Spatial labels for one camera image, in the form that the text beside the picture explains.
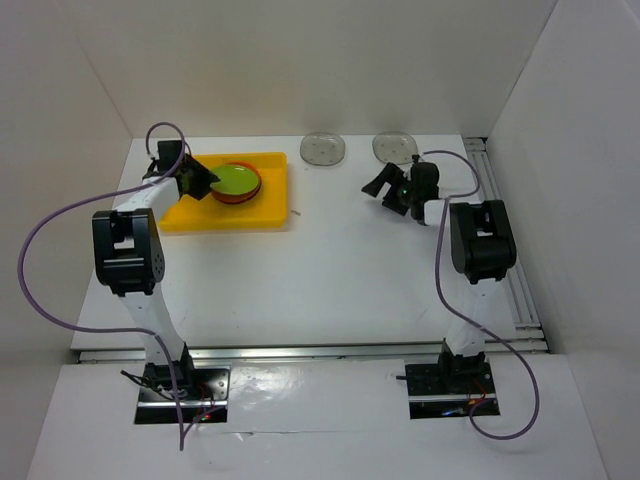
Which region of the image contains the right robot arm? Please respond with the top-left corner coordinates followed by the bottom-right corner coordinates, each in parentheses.
top-left (361, 155), bottom-right (517, 394)

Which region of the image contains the aluminium rail front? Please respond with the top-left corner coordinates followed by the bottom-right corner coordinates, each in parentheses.
top-left (79, 342), bottom-right (441, 364)

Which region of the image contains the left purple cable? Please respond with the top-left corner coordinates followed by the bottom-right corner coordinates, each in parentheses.
top-left (17, 121), bottom-right (194, 452)

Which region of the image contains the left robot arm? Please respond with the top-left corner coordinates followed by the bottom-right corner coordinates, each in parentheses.
top-left (92, 140), bottom-right (218, 399)

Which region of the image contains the clear plate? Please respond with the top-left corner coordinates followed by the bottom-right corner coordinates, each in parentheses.
top-left (299, 132), bottom-right (346, 167)
top-left (372, 131), bottom-right (418, 165)

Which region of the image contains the orange plate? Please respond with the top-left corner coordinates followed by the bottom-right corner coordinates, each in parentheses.
top-left (211, 186), bottom-right (261, 205)
top-left (234, 162), bottom-right (263, 190)

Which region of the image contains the aluminium rail right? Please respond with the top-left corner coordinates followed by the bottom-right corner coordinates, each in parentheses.
top-left (463, 137), bottom-right (550, 354)

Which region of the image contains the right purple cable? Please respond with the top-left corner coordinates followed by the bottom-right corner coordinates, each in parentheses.
top-left (412, 148), bottom-right (543, 440)

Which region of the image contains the aluminium rail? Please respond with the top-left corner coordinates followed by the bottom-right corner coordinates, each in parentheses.
top-left (79, 342), bottom-right (441, 364)
top-left (463, 137), bottom-right (550, 354)

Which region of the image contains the purple cable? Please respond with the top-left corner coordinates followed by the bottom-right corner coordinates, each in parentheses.
top-left (17, 121), bottom-right (194, 452)
top-left (412, 148), bottom-right (543, 440)

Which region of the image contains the green plate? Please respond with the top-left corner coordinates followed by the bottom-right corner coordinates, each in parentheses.
top-left (211, 164), bottom-right (261, 196)

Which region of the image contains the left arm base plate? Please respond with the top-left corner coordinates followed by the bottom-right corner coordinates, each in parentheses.
top-left (134, 366), bottom-right (231, 425)

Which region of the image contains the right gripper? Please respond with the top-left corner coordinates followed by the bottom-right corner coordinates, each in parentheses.
top-left (362, 163), bottom-right (418, 217)

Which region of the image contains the yellow plastic bin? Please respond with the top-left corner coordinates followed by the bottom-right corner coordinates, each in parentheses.
top-left (158, 152), bottom-right (289, 234)

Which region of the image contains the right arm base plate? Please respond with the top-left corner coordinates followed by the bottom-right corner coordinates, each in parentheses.
top-left (395, 363), bottom-right (500, 420)

